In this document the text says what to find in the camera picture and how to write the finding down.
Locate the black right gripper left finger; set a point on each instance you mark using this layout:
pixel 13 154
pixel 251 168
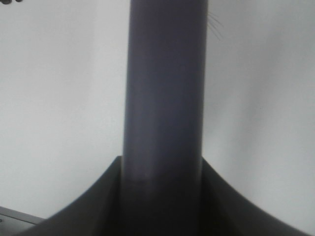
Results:
pixel 94 213

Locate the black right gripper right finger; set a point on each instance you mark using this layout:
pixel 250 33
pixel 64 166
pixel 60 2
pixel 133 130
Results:
pixel 225 212

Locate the grey hand brush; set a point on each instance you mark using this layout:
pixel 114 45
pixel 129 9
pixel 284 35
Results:
pixel 162 152

